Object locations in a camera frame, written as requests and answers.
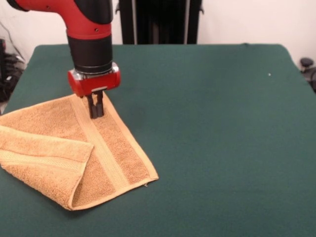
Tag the grey wheeled stand base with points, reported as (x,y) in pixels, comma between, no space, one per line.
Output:
(306,63)

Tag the tan terry towel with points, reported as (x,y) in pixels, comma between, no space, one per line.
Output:
(74,153)

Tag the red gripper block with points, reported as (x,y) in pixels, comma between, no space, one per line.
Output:
(96,84)

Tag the dark green table cloth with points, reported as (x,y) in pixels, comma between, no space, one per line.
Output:
(209,148)

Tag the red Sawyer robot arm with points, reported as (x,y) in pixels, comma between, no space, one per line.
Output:
(86,29)

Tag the black equipment pile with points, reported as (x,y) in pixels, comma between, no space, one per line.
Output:
(10,71)

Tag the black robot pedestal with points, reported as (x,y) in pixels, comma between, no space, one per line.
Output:
(160,22)

